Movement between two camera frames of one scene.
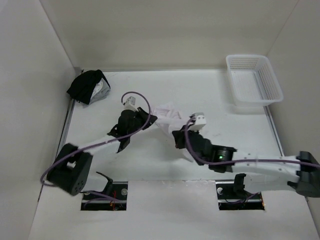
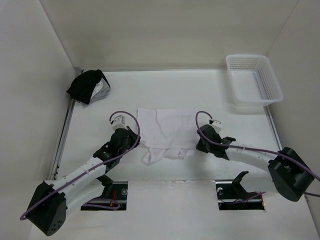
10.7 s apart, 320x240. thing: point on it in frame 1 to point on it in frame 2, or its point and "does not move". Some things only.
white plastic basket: x=253 y=81 does not move
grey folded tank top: x=102 y=94 does not move
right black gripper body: x=190 y=133 to x=204 y=146
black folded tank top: x=82 y=86 does not move
